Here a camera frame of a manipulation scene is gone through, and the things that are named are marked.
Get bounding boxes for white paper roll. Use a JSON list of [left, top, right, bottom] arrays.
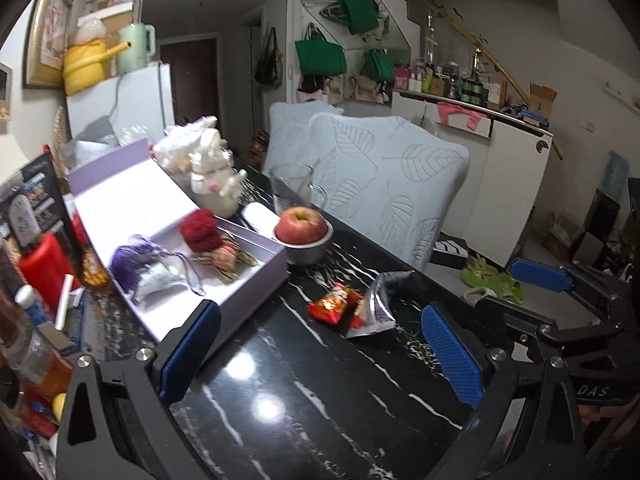
[[241, 202, 280, 237]]

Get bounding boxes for white printed snack bag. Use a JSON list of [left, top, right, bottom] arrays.
[[131, 261, 186, 304]]

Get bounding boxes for white fridge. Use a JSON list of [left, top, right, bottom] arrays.
[[66, 63, 175, 142]]

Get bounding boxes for silver foil snack packet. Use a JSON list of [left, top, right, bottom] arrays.
[[345, 271, 413, 338]]

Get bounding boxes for brown nut snack bag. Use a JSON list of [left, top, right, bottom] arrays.
[[191, 232, 258, 283]]

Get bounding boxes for cardboard box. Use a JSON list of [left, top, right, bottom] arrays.
[[528, 82, 558, 119]]

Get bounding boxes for front leaf pattern cushion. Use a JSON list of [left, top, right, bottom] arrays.
[[304, 113, 470, 271]]

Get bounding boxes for purple tassel pouch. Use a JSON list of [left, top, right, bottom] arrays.
[[108, 235, 168, 296]]

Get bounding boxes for lilac open gift box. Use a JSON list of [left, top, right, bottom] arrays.
[[68, 140, 288, 351]]

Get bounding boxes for leaf pattern cushion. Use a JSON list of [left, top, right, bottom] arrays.
[[262, 101, 344, 176], [304, 113, 470, 271]]

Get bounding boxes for rear leaf pattern cushion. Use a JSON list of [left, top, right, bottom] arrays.
[[262, 101, 344, 176]]

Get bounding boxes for plastic bag of snacks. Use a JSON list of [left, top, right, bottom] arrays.
[[151, 116, 218, 174]]

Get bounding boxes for yellow enamel pot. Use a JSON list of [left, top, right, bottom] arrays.
[[63, 39, 131, 96]]

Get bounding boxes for red gold snack packet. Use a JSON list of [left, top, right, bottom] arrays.
[[308, 283, 363, 328]]

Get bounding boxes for green slippers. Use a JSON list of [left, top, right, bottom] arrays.
[[460, 257, 524, 306]]

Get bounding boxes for red plastic container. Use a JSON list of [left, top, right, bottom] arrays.
[[18, 233, 80, 316]]

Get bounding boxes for yellow lemon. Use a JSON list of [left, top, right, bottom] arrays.
[[52, 392, 66, 422]]

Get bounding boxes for white cabinet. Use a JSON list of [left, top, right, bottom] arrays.
[[392, 90, 554, 266]]

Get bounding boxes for red apple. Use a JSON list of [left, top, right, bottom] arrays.
[[274, 206, 328, 245]]

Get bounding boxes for framed picture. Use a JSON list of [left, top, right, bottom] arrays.
[[23, 0, 74, 89]]

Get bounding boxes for small metal bowl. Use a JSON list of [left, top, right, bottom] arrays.
[[272, 221, 334, 266]]

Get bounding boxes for mint green kettle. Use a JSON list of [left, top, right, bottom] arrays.
[[117, 23, 156, 75]]

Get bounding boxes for glass mug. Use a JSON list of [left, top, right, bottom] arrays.
[[269, 162, 328, 214]]

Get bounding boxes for green tote bag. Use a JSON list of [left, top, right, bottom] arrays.
[[295, 23, 347, 77]]

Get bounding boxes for cream rabbit water bottle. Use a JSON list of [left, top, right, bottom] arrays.
[[190, 128, 247, 219]]

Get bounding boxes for wall intercom panel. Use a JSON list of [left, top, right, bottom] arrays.
[[0, 63, 12, 122]]

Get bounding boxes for red fluffy scrunchie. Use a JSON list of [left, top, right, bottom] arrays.
[[179, 208, 224, 252]]

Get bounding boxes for person's right hand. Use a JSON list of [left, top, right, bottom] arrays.
[[578, 402, 634, 424]]

